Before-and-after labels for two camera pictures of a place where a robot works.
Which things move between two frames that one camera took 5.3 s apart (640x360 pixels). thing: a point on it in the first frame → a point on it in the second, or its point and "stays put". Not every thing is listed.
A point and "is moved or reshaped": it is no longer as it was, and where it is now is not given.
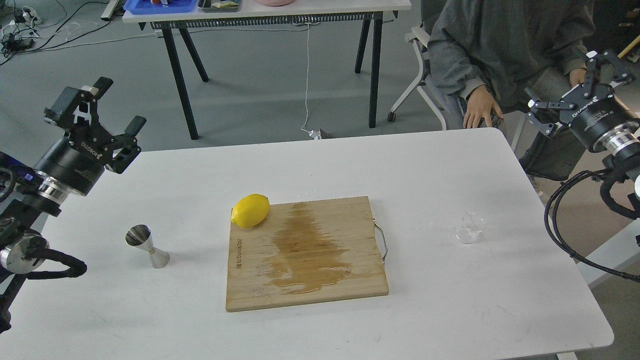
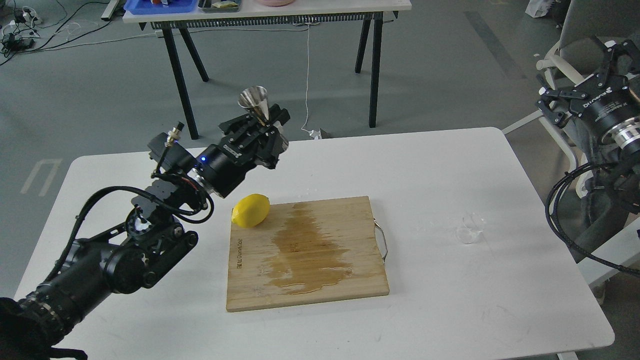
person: [486, 53] → [611, 199]
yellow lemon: [250, 210] stays put
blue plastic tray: [159, 7] stays put
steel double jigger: [140, 235] is moved or reshaped
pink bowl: [276, 3] stays put
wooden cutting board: [305, 252] stays put
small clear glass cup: [472, 225] stays put
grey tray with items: [223, 6] stays put
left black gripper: [76, 163] → [224, 167]
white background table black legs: [303, 12] stays put
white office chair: [451, 107] → [581, 192]
